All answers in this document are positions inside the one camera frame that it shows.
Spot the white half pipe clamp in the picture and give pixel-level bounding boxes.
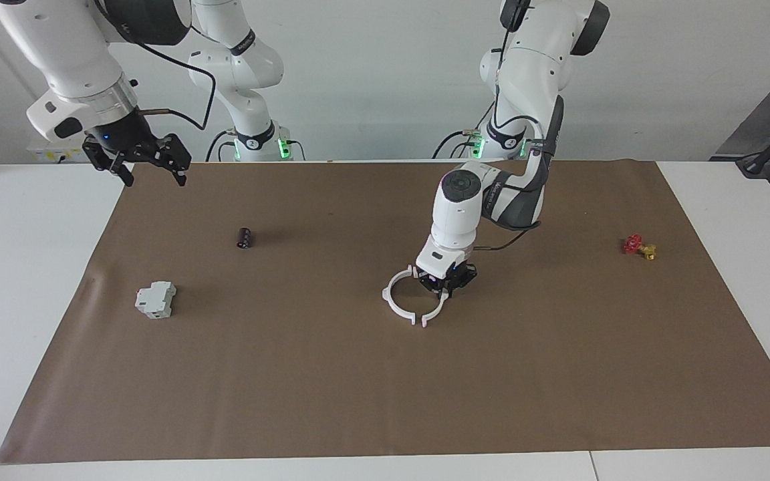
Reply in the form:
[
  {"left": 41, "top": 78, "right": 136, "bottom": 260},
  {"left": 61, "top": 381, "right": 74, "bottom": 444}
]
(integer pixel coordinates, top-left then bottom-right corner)
[
  {"left": 382, "top": 264, "right": 420, "bottom": 327},
  {"left": 420, "top": 289, "right": 451, "bottom": 328}
]

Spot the brown paper mat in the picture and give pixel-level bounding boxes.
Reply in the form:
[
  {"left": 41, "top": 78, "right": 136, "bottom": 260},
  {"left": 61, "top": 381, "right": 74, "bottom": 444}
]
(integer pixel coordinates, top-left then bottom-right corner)
[{"left": 0, "top": 159, "right": 770, "bottom": 465}]

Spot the white circuit breaker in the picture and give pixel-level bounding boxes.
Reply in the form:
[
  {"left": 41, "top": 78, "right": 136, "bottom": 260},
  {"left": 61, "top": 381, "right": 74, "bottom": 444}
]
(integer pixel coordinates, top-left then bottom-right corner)
[{"left": 134, "top": 280, "right": 178, "bottom": 320}]

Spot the black base cable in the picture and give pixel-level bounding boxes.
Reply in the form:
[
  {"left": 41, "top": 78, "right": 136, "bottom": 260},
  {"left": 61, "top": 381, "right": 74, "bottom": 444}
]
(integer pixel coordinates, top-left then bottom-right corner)
[
  {"left": 432, "top": 127, "right": 486, "bottom": 160},
  {"left": 205, "top": 130, "right": 235, "bottom": 163}
]

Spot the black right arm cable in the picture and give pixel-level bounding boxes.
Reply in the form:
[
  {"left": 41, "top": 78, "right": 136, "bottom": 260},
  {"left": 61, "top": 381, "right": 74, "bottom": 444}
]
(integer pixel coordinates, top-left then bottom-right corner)
[{"left": 94, "top": 0, "right": 218, "bottom": 132}]

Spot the red-handled brass valve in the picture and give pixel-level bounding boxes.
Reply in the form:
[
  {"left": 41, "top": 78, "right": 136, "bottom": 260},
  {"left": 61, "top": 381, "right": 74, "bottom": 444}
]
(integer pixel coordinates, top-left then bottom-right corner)
[{"left": 622, "top": 233, "right": 658, "bottom": 262}]

